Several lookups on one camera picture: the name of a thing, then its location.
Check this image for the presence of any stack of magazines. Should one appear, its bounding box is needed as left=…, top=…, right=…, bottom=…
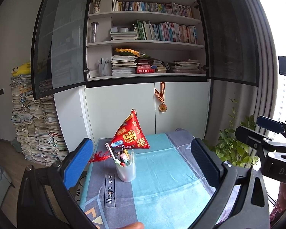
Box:
left=111, top=55, right=137, bottom=76

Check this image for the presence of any grey curtain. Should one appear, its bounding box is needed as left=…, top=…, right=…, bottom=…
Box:
left=209, top=0, right=281, bottom=153

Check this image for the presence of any yellow flower bouquet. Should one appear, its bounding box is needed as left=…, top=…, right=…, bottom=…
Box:
left=115, top=47, right=153, bottom=59

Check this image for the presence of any glass cabinet door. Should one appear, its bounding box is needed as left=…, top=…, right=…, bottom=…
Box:
left=190, top=0, right=260, bottom=87
left=31, top=0, right=95, bottom=100

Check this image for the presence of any small stack of books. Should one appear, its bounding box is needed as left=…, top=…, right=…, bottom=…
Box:
left=153, top=60, right=169, bottom=73

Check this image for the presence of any stack of red books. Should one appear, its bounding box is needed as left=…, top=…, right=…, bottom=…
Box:
left=136, top=58, right=158, bottom=74

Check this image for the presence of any medal with striped ribbon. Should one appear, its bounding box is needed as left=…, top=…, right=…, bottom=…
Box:
left=154, top=82, right=168, bottom=113

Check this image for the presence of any long row of thin books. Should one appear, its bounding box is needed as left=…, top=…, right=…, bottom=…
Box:
left=112, top=0, right=193, bottom=18

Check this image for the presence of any red pyramid pouch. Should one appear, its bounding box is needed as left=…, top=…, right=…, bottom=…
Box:
left=109, top=109, right=150, bottom=150

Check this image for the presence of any person's left hand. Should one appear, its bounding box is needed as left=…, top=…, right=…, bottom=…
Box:
left=119, top=222, right=145, bottom=229

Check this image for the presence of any translucent white pen cup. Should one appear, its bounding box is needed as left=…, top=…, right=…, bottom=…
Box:
left=115, top=157, right=136, bottom=183

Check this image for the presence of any green leafy plant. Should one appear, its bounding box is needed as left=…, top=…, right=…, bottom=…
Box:
left=202, top=97, right=261, bottom=170

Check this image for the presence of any yellow plush toy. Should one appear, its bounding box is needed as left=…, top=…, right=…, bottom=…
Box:
left=10, top=62, right=31, bottom=77

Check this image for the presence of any white bookshelf cabinet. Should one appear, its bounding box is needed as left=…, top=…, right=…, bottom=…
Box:
left=31, top=0, right=260, bottom=153

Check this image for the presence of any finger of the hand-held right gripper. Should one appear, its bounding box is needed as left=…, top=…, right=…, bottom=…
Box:
left=235, top=125, right=277, bottom=153
left=257, top=115, right=286, bottom=137

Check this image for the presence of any clear tumbler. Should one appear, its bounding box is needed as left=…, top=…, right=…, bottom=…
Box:
left=90, top=22, right=100, bottom=44

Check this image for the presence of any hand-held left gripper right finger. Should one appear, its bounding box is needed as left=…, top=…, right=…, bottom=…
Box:
left=191, top=138, right=270, bottom=229

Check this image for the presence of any pile of paper stacks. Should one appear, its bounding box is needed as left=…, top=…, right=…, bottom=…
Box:
left=10, top=75, right=70, bottom=168

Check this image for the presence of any flat stack of grey books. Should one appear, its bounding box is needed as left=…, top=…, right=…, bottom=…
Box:
left=110, top=27, right=138, bottom=40

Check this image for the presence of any clear pen holder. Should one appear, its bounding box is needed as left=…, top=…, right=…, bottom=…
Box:
left=97, top=57, right=112, bottom=77

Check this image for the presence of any red tassel charm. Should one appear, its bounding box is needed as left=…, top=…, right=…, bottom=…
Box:
left=88, top=150, right=112, bottom=164

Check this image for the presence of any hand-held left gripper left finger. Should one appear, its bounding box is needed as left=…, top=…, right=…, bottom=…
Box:
left=17, top=138, right=94, bottom=229

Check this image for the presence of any person's right forearm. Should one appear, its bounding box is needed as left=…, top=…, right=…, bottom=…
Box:
left=270, top=185, right=286, bottom=223

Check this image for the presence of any row of colourful books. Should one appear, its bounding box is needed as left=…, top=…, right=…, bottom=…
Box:
left=133, top=20, right=197, bottom=44

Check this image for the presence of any stack of notebooks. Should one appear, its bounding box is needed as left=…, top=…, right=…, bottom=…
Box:
left=168, top=59, right=202, bottom=74

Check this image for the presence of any blue grey tablecloth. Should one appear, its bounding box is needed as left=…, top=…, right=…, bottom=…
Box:
left=79, top=129, right=230, bottom=229

